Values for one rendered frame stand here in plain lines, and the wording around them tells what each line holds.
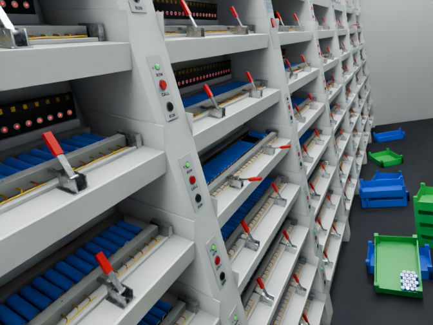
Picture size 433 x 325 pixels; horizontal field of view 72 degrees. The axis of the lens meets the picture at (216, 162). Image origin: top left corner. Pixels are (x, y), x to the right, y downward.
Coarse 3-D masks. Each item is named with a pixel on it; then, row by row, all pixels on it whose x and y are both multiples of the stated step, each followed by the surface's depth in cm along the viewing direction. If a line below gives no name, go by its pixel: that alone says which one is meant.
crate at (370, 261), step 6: (372, 246) 181; (426, 246) 165; (372, 252) 181; (420, 252) 169; (426, 252) 166; (372, 258) 178; (420, 258) 168; (426, 258) 166; (366, 264) 167; (372, 264) 173; (420, 264) 163; (426, 264) 162; (372, 270) 166; (426, 270) 152; (426, 276) 153; (432, 276) 151
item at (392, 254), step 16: (384, 240) 169; (400, 240) 164; (416, 240) 157; (384, 256) 164; (400, 256) 160; (416, 256) 157; (384, 272) 158; (400, 272) 155; (416, 272) 152; (384, 288) 149; (400, 288) 150
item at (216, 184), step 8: (272, 136) 114; (256, 144) 105; (264, 144) 108; (248, 152) 99; (256, 152) 102; (240, 160) 93; (248, 160) 96; (232, 168) 88; (240, 168) 92; (224, 176) 83; (216, 184) 79; (224, 184) 81
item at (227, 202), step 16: (240, 128) 120; (256, 128) 123; (272, 128) 120; (288, 128) 117; (272, 144) 112; (256, 160) 99; (272, 160) 101; (240, 176) 89; (256, 176) 90; (224, 192) 80; (240, 192) 80; (224, 208) 73
